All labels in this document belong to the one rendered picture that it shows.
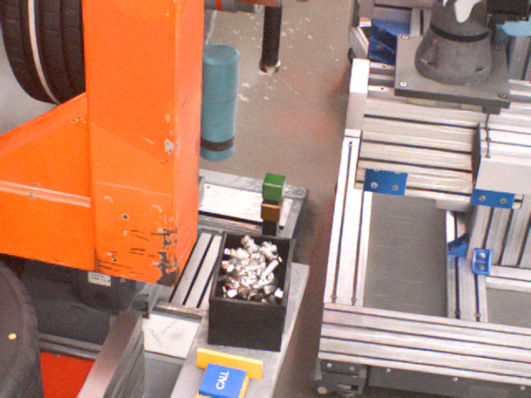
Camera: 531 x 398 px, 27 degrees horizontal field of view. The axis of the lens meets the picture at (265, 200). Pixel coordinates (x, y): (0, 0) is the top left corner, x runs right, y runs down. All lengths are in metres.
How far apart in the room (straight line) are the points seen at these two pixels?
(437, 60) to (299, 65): 1.69
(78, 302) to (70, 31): 0.63
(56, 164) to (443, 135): 0.77
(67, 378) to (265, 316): 0.47
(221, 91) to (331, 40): 1.67
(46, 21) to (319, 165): 1.34
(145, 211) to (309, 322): 0.92
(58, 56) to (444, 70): 0.76
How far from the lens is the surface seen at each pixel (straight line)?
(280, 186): 2.08
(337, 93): 3.65
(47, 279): 2.50
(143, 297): 2.56
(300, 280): 2.18
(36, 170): 2.01
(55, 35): 2.19
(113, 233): 2.00
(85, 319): 2.46
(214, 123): 2.38
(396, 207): 2.81
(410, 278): 2.60
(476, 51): 2.14
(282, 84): 3.67
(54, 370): 2.25
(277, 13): 2.19
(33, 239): 2.08
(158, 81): 1.79
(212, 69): 2.31
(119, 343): 2.13
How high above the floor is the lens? 1.88
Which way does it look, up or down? 37 degrees down
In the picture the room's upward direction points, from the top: 4 degrees clockwise
